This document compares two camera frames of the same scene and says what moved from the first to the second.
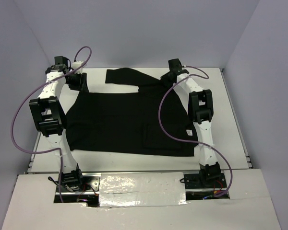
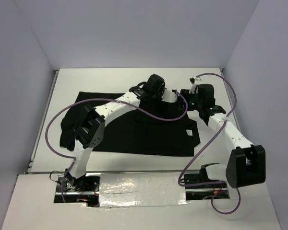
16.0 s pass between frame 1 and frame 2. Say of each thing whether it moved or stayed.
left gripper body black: moved
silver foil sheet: stayed
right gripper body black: moved
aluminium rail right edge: stayed
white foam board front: stayed
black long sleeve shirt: moved
